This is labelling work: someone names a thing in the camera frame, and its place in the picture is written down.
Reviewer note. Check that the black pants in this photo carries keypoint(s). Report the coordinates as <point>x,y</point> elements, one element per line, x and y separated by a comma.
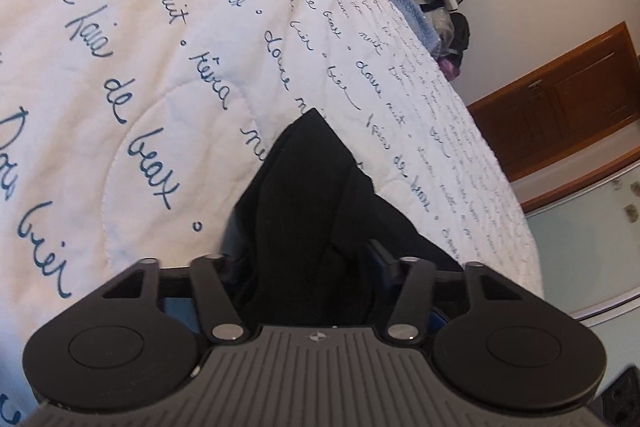
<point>310,217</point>

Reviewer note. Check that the wooden door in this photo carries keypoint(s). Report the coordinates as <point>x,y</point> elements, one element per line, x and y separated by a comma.
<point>565,107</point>

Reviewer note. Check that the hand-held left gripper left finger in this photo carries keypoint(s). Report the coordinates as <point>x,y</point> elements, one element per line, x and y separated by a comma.
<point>210,289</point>

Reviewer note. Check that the white printed blanket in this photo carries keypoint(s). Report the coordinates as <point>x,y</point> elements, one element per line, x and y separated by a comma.
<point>150,57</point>

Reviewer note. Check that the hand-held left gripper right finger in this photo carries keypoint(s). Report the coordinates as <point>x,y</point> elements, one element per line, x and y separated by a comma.
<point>407,292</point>

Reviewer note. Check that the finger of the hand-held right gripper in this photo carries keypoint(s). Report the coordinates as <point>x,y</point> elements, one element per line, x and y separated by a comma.
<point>625,402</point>

